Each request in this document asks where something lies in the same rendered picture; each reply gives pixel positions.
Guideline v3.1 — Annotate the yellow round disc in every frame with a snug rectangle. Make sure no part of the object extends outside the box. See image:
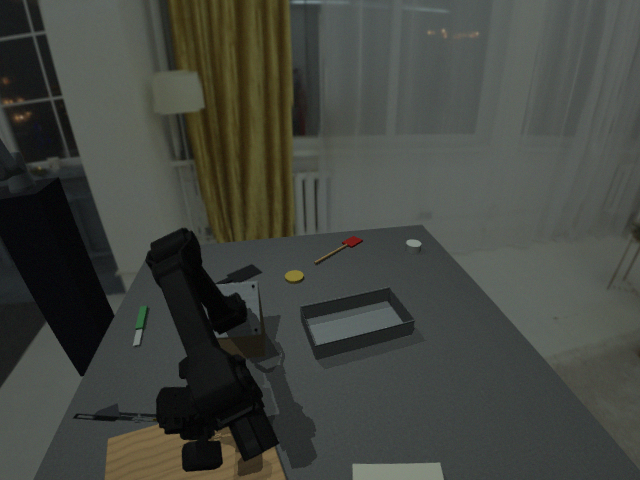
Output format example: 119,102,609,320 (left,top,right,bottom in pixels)
285,270,304,284

